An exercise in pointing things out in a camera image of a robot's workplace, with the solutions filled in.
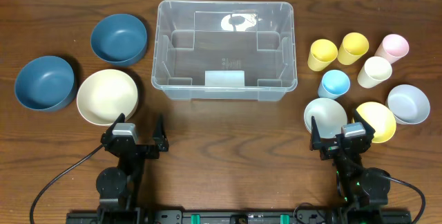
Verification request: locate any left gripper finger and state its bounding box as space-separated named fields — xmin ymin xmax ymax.
xmin=152 ymin=115 xmax=169 ymax=152
xmin=102 ymin=113 xmax=125 ymax=141

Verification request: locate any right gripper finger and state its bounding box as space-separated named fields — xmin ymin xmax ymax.
xmin=353 ymin=109 xmax=376 ymax=138
xmin=310 ymin=116 xmax=324 ymax=151

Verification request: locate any small yellow bowl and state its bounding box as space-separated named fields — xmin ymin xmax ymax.
xmin=356 ymin=102 xmax=396 ymax=144

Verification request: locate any small white bowl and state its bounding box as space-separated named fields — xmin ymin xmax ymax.
xmin=304 ymin=98 xmax=348 ymax=139

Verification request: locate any light blue cup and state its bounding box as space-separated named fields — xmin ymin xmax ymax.
xmin=318 ymin=70 xmax=351 ymax=100

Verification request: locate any cream cup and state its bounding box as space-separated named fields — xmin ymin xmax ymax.
xmin=357 ymin=56 xmax=392 ymax=88

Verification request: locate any small grey bowl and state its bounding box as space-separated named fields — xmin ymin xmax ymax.
xmin=385 ymin=84 xmax=431 ymax=124

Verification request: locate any yellow cup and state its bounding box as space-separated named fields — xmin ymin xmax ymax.
xmin=307 ymin=39 xmax=338 ymax=71
xmin=337 ymin=32 xmax=369 ymax=65

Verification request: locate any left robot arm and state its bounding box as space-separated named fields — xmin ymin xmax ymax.
xmin=96 ymin=113 xmax=169 ymax=223

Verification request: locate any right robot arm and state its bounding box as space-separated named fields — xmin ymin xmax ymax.
xmin=310 ymin=111 xmax=390 ymax=223

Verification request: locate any clear plastic storage container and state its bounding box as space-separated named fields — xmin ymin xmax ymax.
xmin=151 ymin=0 xmax=298 ymax=102

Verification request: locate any large cream bowl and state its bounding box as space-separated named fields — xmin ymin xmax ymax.
xmin=77 ymin=69 xmax=139 ymax=126

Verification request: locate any pink cup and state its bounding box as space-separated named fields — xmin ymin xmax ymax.
xmin=375 ymin=34 xmax=410 ymax=64

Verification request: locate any dark blue bowl, back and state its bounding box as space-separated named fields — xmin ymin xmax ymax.
xmin=90 ymin=14 xmax=148 ymax=67

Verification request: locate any dark blue bowl, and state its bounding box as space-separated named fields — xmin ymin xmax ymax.
xmin=90 ymin=14 xmax=148 ymax=67
xmin=15 ymin=56 xmax=77 ymax=112

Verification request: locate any dark blue bowl, left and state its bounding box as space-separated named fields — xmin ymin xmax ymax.
xmin=15 ymin=56 xmax=77 ymax=112

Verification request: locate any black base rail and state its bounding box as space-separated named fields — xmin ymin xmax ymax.
xmin=66 ymin=208 xmax=412 ymax=224

